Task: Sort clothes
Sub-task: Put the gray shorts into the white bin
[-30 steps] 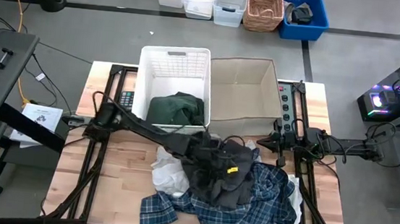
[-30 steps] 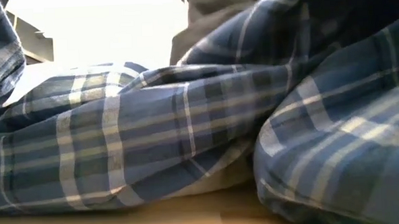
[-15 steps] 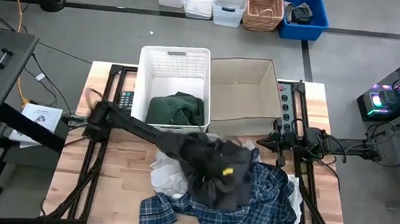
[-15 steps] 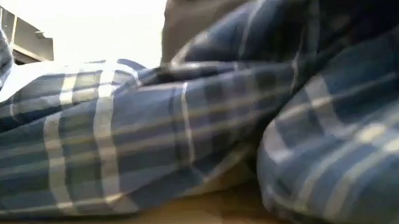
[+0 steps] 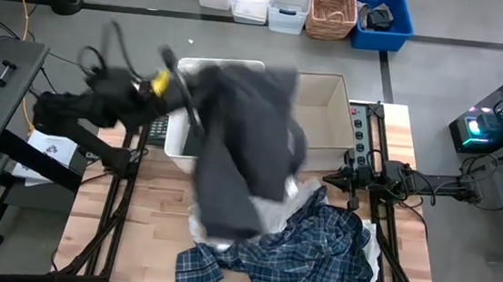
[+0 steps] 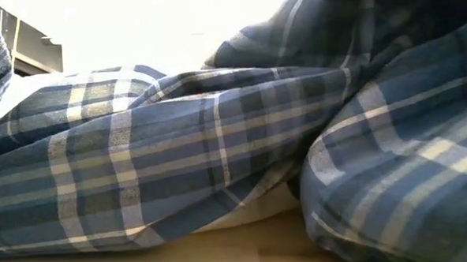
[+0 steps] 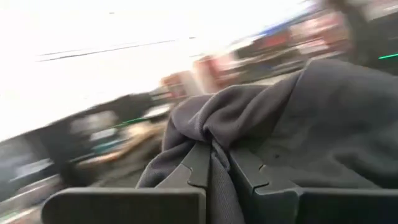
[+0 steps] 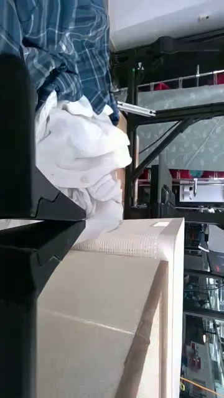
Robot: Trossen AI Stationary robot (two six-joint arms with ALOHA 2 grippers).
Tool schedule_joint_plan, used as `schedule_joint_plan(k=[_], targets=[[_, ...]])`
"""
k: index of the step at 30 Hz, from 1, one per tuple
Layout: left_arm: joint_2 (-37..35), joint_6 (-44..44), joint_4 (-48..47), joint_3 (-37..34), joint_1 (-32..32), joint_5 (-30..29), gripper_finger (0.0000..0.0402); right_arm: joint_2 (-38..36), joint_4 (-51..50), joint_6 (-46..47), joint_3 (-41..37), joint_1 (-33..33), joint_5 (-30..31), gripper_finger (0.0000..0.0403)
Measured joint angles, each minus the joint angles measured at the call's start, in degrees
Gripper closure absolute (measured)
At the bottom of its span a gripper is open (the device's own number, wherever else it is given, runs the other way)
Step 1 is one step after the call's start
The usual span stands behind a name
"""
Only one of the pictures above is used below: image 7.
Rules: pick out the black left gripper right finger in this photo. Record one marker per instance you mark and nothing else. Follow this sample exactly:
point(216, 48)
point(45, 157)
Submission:
point(280, 207)

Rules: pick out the dark grey garment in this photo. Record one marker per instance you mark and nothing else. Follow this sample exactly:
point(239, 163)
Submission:
point(311, 124)

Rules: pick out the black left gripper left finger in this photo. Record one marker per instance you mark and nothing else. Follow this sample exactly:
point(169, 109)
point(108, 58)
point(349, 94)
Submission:
point(130, 205)

